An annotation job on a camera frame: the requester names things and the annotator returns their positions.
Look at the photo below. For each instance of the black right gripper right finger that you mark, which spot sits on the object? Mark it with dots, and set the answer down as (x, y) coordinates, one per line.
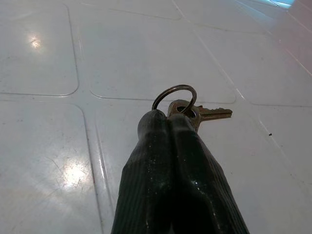
(197, 185)

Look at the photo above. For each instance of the brass key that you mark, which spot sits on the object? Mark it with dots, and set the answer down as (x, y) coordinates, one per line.
(214, 113)

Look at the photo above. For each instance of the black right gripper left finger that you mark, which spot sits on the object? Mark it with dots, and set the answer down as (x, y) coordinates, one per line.
(148, 170)

